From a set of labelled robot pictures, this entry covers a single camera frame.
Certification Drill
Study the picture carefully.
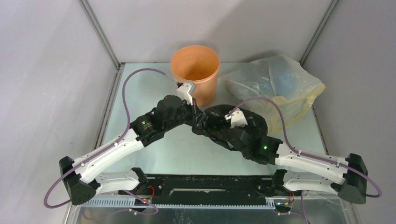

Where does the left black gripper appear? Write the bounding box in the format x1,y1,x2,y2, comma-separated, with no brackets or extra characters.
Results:
163,96,206,132

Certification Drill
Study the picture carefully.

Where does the black trash bag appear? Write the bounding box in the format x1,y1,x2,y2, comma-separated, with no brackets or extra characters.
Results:
192,104,270,150

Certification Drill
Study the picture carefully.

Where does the orange plastic trash bin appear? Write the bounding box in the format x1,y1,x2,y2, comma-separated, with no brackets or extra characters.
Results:
170,45,220,106

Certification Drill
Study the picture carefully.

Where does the translucent yellowish plastic bag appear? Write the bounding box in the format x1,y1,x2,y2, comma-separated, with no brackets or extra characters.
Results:
220,54,325,134

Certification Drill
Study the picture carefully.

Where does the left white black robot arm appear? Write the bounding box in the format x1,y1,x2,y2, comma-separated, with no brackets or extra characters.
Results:
59,95,205,205

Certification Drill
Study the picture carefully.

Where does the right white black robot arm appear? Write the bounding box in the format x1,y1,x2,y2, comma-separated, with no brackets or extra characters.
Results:
224,125,368,204

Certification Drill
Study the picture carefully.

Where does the right small circuit board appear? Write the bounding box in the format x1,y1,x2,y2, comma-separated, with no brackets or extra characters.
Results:
275,202,293,207

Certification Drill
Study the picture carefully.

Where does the small circuit board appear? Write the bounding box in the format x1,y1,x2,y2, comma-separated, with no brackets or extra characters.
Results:
275,202,293,207
134,199,151,206

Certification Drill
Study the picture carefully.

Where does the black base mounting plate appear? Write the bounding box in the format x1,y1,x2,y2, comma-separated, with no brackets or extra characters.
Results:
119,175,302,206

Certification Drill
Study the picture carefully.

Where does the left small circuit board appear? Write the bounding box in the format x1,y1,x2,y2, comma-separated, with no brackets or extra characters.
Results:
134,199,151,206

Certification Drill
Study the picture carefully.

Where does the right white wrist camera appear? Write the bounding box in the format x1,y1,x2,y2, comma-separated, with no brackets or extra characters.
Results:
225,109,248,128

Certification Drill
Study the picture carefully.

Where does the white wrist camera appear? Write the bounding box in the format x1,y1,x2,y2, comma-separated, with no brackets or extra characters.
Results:
177,82,196,105
225,109,248,128

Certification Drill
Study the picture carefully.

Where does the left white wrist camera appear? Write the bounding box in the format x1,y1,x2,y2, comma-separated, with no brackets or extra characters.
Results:
177,82,196,105

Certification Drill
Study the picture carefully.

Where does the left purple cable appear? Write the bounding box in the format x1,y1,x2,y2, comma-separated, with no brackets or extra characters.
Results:
43,68,178,209

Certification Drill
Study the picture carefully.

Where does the aluminium frame rail front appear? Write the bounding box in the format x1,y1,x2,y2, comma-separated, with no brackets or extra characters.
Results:
69,176,354,211

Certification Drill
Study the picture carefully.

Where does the right aluminium corner post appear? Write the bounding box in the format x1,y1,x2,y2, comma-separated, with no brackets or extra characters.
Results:
299,0,340,67

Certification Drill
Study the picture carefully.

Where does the aluminium corner post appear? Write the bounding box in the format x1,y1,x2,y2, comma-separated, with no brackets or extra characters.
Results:
78,0,120,69
299,0,340,67

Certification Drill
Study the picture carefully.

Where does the left aluminium corner post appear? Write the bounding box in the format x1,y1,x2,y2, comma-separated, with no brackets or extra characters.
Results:
78,0,120,69

